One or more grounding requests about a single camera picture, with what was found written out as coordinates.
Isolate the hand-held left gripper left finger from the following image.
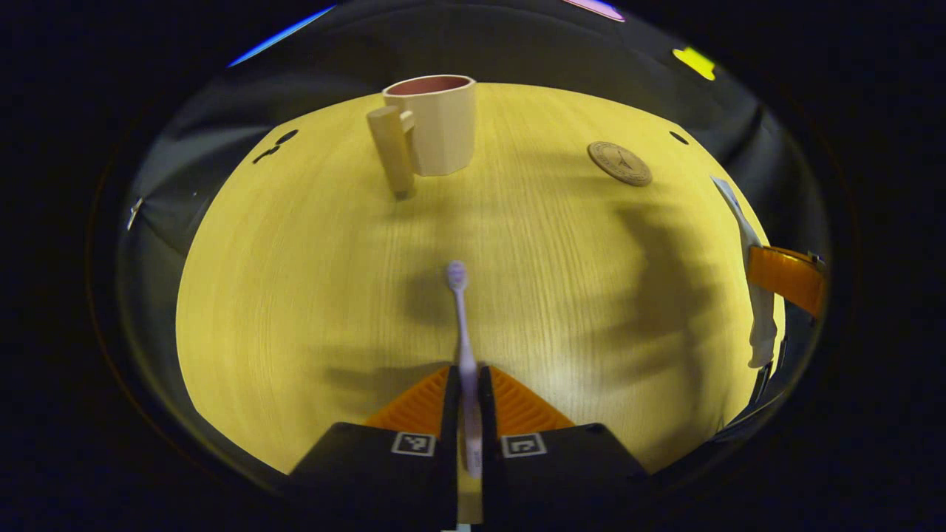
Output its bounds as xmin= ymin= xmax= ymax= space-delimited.
xmin=288 ymin=364 xmax=460 ymax=532

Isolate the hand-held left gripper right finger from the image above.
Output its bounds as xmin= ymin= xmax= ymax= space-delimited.
xmin=477 ymin=364 xmax=651 ymax=532

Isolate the white toothpaste tube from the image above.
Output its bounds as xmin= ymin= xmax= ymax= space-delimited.
xmin=711 ymin=175 xmax=778 ymax=369

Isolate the white toothbrush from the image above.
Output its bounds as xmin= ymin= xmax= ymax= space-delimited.
xmin=446 ymin=260 xmax=485 ymax=480

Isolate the round wooden coaster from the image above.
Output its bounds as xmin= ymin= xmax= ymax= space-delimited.
xmin=588 ymin=141 xmax=653 ymax=187

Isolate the beige cup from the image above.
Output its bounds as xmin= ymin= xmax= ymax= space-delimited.
xmin=367 ymin=75 xmax=477 ymax=200

